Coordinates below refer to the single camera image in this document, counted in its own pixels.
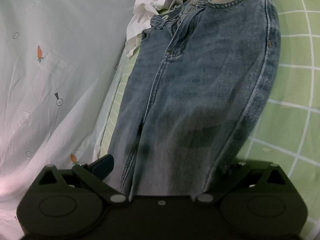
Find white crumpled shirt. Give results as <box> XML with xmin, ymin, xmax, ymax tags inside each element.
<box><xmin>124</xmin><ymin>0</ymin><xmax>166</xmax><ymax>57</ymax></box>

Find blue denim jeans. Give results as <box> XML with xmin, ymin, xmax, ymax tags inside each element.
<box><xmin>106</xmin><ymin>0</ymin><xmax>280</xmax><ymax>197</ymax></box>

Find carrot print light quilt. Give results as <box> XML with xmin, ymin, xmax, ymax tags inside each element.
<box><xmin>1</xmin><ymin>0</ymin><xmax>135</xmax><ymax>239</ymax></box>

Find green grid bed sheet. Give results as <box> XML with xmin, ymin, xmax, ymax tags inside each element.
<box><xmin>104</xmin><ymin>0</ymin><xmax>319</xmax><ymax>239</ymax></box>

